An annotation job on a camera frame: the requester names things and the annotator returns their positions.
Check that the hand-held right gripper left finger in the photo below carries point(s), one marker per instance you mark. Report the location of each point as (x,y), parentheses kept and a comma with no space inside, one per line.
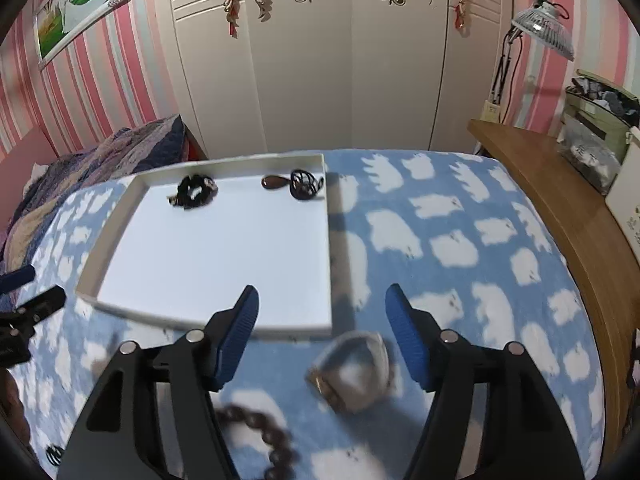
(239,330)

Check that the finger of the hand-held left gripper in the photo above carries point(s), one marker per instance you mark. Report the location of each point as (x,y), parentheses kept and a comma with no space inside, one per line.
(17,277)
(42,302)

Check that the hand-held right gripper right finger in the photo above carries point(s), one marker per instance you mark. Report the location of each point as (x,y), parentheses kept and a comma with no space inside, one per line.
(406,330)

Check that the white shallow tray box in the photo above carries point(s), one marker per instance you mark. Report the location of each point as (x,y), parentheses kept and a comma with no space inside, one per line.
(225,260)

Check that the blue blanket with white bears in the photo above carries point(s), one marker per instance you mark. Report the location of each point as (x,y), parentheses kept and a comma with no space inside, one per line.
(450,280)

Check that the pink headboard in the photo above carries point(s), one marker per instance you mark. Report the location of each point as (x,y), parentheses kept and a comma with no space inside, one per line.
(22,160)

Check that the purple patchwork quilt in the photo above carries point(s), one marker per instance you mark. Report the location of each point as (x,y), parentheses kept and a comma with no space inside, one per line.
(100,160)

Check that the black hair scrunchie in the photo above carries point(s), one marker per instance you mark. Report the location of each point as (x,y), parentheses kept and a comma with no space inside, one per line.
(186,187)

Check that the wooden desk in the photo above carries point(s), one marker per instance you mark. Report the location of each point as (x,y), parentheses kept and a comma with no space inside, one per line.
(550,185)

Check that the white flat box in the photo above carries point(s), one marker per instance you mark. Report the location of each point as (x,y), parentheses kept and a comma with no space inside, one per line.
(625,200)

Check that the white wardrobe with gold ornaments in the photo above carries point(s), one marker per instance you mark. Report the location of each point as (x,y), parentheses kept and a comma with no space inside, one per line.
(310,85)

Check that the green storage bag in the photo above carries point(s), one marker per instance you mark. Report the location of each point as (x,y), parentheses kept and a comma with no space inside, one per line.
(590,130)

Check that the framed landscape picture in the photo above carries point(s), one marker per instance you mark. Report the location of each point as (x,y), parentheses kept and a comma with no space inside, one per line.
(80,10)

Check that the silver heat lamp on stand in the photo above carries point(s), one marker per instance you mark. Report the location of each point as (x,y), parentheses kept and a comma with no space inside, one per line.
(542,25)

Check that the wall power socket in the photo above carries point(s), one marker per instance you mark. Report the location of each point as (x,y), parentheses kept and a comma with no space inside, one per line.
(492,111)

